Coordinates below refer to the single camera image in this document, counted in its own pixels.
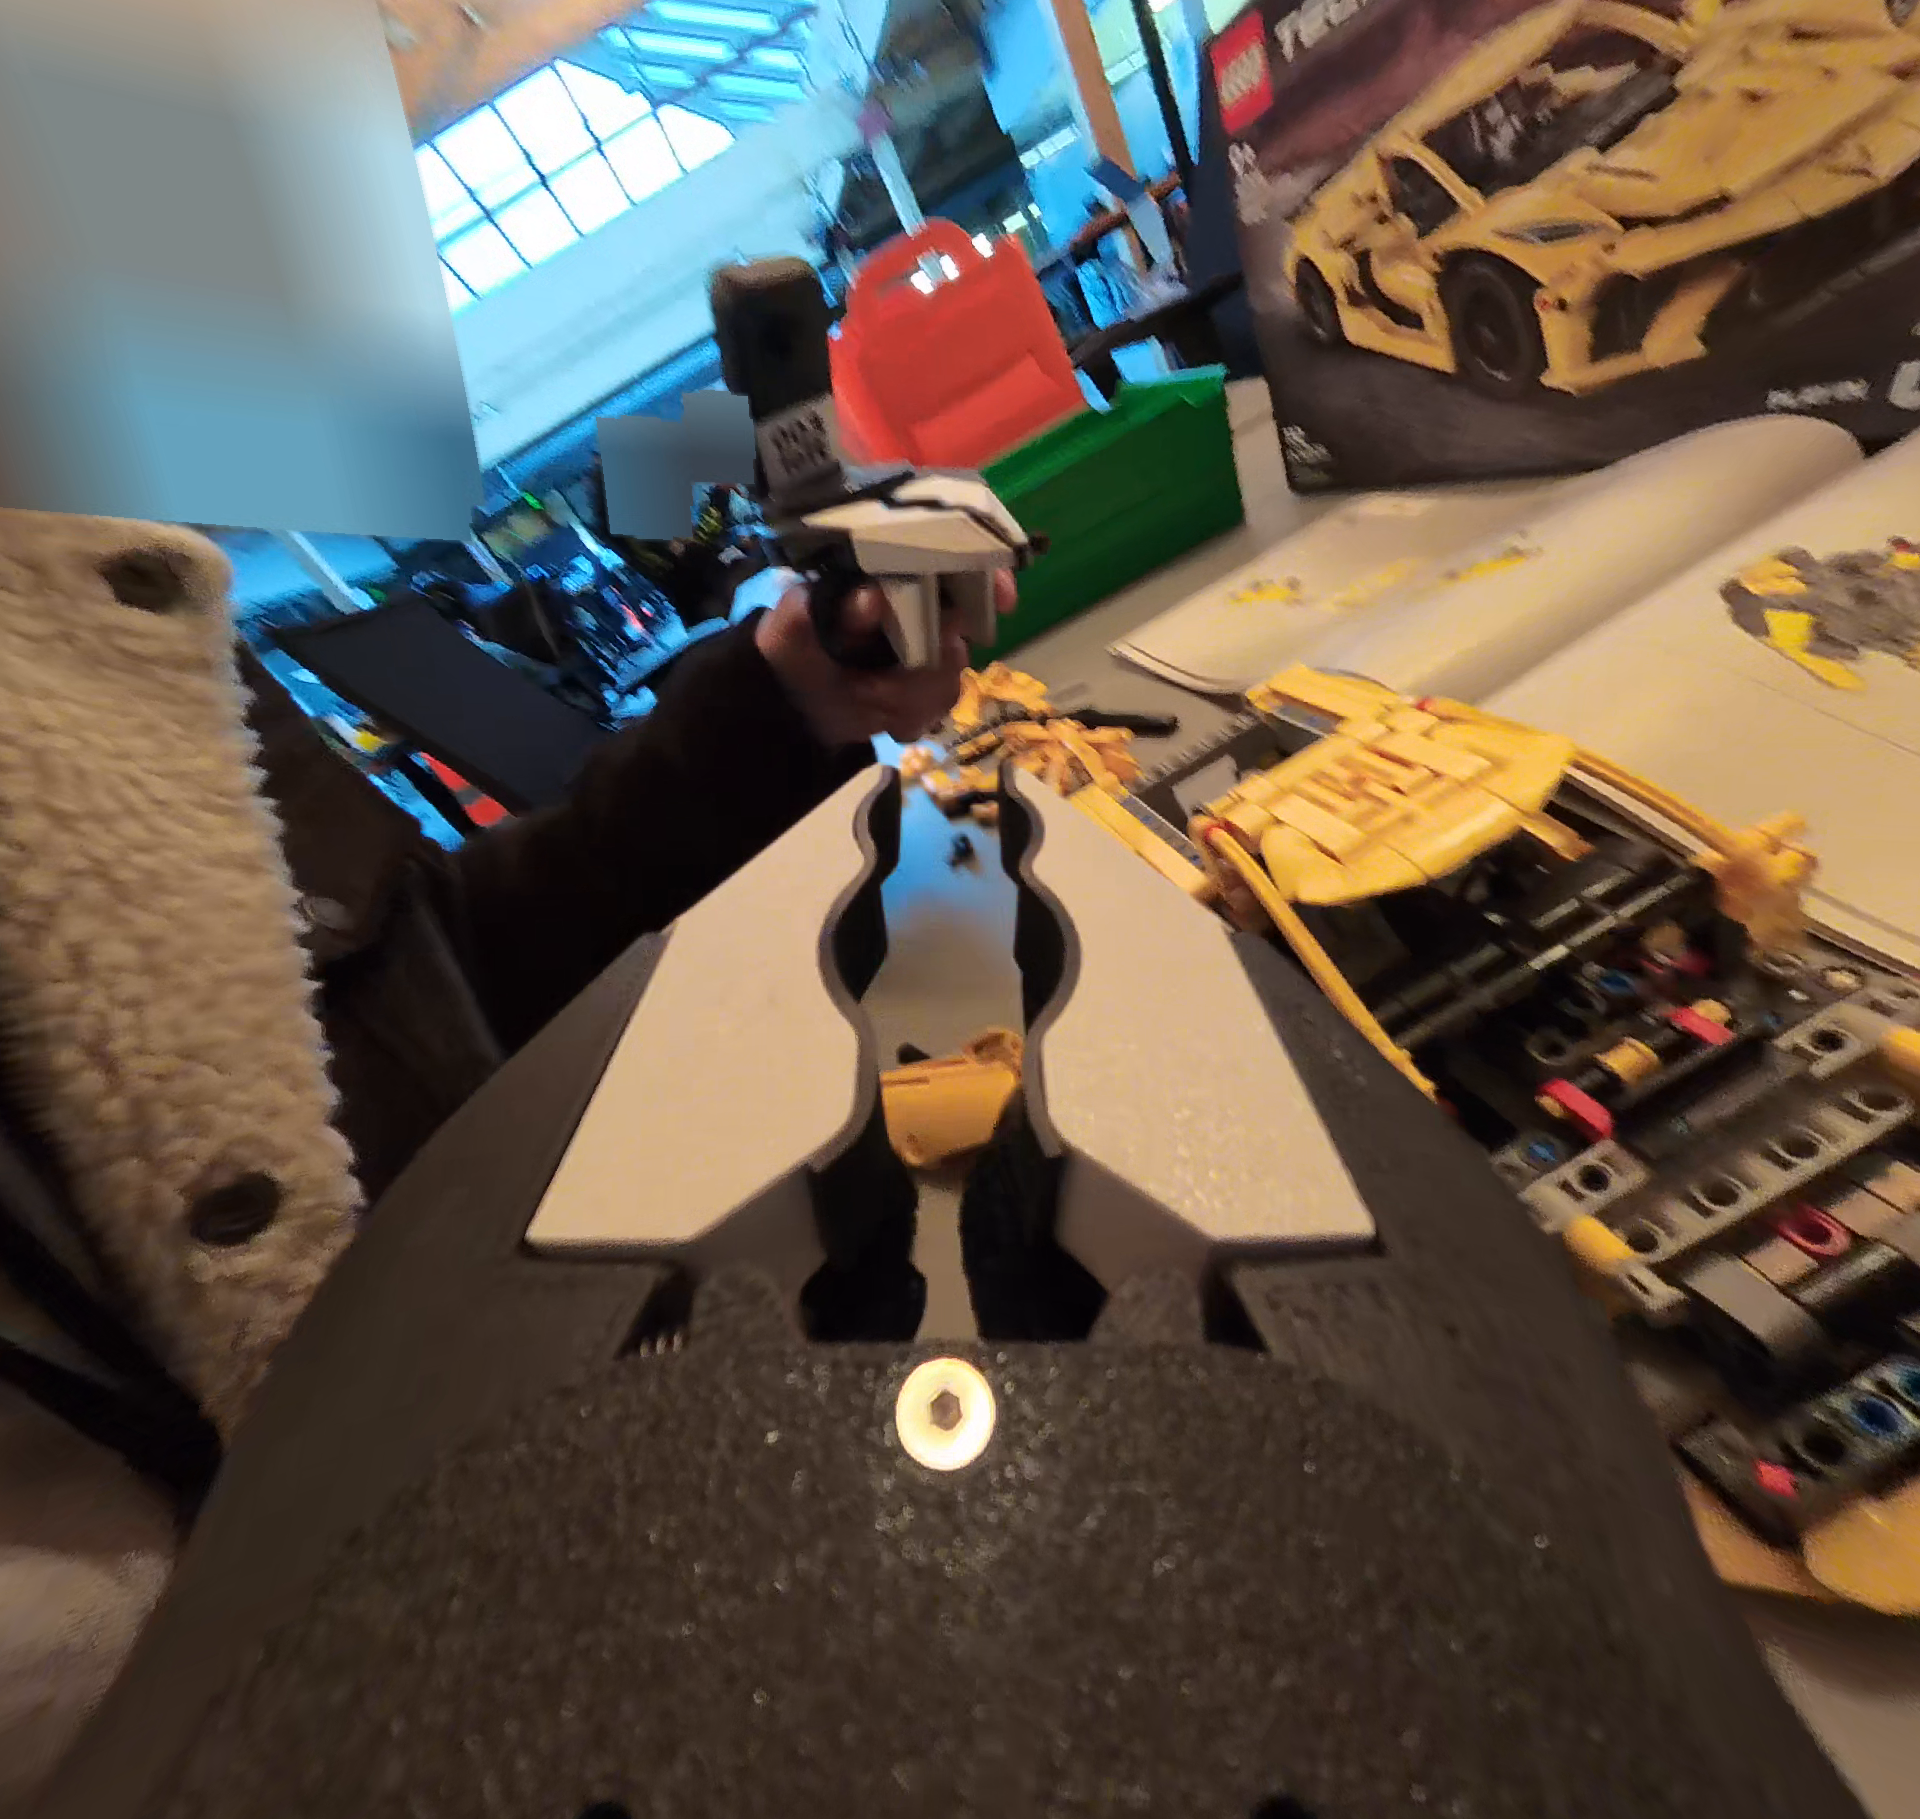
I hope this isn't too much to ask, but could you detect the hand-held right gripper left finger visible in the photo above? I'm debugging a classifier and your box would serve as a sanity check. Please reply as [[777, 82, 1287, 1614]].
[[527, 765, 912, 1311]]

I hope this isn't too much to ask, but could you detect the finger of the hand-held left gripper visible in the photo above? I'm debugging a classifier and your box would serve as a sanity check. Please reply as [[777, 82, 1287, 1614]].
[[790, 468, 1040, 556], [866, 542, 1011, 597]]

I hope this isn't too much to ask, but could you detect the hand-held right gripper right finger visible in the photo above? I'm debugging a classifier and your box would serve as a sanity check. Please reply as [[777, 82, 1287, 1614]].
[[1007, 769, 1382, 1311]]

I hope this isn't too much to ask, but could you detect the pile of yellow brick pieces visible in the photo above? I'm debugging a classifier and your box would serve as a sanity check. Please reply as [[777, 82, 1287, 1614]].
[[887, 664, 1187, 832]]

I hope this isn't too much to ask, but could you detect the yellow brick panel piece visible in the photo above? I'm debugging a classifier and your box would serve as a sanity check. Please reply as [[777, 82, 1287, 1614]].
[[877, 1024, 1037, 1176]]

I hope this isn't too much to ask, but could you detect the yellow brick car model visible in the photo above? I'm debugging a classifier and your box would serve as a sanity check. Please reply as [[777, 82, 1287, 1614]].
[[1158, 664, 1920, 1627]]

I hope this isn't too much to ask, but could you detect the person's left forearm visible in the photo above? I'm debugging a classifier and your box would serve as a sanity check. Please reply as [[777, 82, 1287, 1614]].
[[450, 605, 878, 1042]]

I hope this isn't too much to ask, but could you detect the person's left hand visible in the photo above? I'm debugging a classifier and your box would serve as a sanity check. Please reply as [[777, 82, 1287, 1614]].
[[751, 574, 1023, 753]]

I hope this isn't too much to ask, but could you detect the red plastic bin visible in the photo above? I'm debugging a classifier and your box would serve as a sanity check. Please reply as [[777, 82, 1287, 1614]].
[[831, 220, 1089, 472]]

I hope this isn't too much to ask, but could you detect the green plastic bin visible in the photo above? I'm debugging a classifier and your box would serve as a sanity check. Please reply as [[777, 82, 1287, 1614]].
[[977, 365, 1247, 652]]

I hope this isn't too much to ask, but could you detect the open instruction booklet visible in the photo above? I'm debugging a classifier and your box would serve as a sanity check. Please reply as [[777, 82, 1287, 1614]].
[[1111, 417, 1920, 957]]

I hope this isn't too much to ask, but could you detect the black car set box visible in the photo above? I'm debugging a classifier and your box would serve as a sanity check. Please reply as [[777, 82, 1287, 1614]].
[[1196, 0, 1920, 493]]

